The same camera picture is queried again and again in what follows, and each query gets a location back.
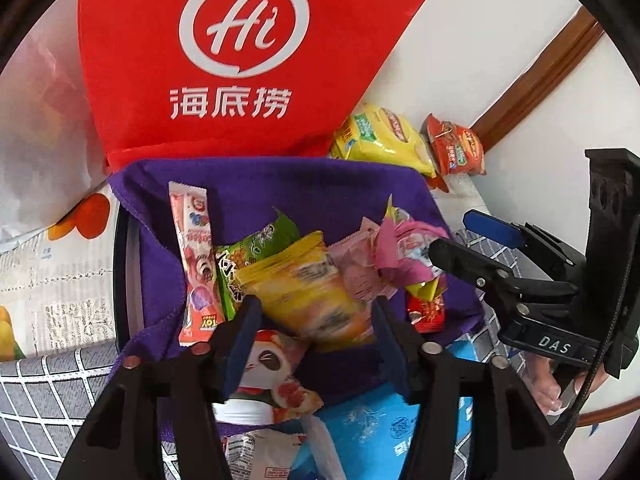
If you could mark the yellow chip bag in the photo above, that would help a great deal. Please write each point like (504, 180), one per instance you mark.
(380, 135)

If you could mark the red paper shopping bag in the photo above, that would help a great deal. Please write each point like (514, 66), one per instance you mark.
(150, 35)

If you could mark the person's right hand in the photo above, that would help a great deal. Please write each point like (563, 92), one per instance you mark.
(550, 390)

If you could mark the small red snack packet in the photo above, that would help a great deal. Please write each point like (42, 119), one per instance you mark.
(425, 315)

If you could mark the long pink snack packet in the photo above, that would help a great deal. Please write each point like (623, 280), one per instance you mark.
(195, 240)

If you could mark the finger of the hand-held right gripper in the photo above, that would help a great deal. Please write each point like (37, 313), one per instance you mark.
(492, 227)
(465, 260)

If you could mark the brown wooden trim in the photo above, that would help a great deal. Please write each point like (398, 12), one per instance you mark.
(540, 80)

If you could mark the blue tissue pack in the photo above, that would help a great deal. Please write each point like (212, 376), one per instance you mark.
(370, 430)

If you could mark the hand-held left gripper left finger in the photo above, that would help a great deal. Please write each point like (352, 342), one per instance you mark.
(242, 350)

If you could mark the purple towel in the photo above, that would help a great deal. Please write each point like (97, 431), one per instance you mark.
(280, 185)

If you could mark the clear plastic wrapper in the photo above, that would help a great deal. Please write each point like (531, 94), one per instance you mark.
(322, 450)

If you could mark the green snack packet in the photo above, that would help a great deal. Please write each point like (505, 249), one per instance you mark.
(260, 240)

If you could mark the panda print snack packet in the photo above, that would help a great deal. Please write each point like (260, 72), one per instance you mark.
(270, 360)

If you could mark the pale pink snack packet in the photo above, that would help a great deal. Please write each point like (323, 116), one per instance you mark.
(355, 265)

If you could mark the printed paper flyer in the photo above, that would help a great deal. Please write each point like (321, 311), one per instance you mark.
(60, 290)

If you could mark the orange chip bag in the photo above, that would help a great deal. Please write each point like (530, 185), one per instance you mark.
(457, 147)

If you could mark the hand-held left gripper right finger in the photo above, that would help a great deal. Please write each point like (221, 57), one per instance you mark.
(395, 355)

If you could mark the yellow snack packet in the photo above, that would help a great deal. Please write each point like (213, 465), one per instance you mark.
(300, 290)

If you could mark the white and red snack packet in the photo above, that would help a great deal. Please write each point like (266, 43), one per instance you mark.
(260, 455)

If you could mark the white plastic shopping bag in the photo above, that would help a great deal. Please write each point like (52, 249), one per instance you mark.
(45, 125)

